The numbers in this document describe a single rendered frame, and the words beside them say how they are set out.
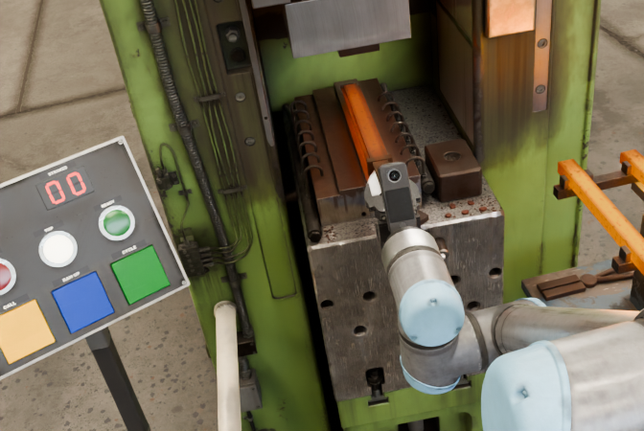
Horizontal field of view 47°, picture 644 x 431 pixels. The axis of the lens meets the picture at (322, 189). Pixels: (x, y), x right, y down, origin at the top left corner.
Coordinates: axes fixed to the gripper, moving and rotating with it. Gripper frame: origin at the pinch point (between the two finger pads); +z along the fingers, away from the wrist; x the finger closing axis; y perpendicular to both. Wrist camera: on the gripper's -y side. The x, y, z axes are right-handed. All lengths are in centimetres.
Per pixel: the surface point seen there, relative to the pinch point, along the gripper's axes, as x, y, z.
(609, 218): 33.9, 4.8, -18.9
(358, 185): -4.1, 5.2, 3.9
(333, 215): -9.9, 10.8, 3.3
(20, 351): -63, 5, -23
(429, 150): 11.7, 6.4, 12.5
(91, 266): -51, -1, -13
